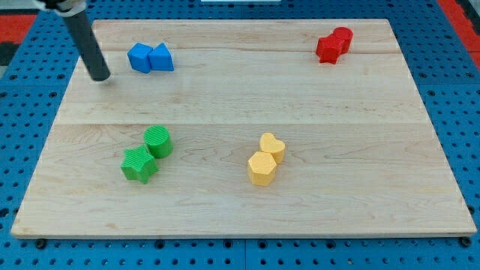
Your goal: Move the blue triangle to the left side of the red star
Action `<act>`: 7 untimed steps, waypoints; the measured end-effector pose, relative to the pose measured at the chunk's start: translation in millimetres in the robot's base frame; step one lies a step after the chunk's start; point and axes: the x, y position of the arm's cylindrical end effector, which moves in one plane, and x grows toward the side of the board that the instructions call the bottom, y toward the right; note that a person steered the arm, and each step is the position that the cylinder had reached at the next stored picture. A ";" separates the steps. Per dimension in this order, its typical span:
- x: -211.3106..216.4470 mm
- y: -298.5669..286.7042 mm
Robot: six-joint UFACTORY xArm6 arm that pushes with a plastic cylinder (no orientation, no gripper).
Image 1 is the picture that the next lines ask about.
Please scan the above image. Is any blue cube block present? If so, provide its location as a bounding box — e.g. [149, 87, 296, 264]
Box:
[127, 43, 153, 74]

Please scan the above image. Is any yellow heart block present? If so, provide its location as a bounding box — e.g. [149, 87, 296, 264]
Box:
[259, 133, 286, 164]

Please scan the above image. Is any red star block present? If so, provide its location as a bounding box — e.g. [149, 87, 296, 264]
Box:
[316, 34, 344, 65]

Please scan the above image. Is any light wooden board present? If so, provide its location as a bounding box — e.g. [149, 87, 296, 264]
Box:
[11, 19, 477, 239]

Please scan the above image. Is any green cylinder block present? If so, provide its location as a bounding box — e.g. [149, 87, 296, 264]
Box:
[143, 125, 173, 159]

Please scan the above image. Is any red cylinder block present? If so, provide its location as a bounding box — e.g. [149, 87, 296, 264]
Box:
[333, 27, 353, 54]

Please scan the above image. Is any green star block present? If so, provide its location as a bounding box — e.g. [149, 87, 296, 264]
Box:
[121, 145, 159, 184]

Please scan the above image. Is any blue triangle block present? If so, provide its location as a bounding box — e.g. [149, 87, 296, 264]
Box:
[148, 43, 174, 71]

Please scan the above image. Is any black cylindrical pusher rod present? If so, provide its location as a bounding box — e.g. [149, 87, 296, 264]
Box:
[63, 5, 110, 82]

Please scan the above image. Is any yellow hexagon block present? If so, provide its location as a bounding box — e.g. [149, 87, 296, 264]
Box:
[247, 151, 277, 186]

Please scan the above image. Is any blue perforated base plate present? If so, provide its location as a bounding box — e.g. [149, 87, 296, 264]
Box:
[1, 1, 479, 269]

